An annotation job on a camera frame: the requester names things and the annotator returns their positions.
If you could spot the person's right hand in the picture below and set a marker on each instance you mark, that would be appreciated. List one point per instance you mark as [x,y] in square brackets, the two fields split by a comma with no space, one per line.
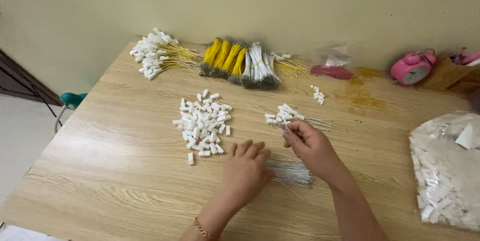
[315,151]

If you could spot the person's left hand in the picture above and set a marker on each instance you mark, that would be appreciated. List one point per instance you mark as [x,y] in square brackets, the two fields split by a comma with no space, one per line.
[243,177]

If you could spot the small cluster of white connectors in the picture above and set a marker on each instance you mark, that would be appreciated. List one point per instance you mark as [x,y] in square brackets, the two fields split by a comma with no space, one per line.
[318,94]

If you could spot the pile of loose white connectors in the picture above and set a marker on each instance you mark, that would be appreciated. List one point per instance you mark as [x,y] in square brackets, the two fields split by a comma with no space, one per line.
[204,124]

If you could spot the clear bag with red contents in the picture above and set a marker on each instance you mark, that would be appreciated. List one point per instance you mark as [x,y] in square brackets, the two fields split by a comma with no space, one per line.
[332,69]

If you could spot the pink alarm clock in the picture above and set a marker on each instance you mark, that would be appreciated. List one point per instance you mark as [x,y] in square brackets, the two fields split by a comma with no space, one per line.
[411,69]

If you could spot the clear bag of white connectors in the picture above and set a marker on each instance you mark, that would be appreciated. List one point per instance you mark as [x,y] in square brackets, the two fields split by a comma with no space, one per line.
[448,173]

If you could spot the brown cardboard holder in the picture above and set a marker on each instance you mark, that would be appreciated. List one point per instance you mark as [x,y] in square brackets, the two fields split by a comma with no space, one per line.
[446,76]

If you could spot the pink object in holder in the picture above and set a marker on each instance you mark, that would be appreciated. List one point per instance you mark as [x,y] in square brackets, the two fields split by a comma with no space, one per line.
[467,57]

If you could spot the white cloth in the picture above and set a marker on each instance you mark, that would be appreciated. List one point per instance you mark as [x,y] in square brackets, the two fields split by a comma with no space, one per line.
[26,234]

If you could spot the dark wooden door frame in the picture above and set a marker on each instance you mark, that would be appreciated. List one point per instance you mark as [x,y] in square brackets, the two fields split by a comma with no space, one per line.
[22,81]

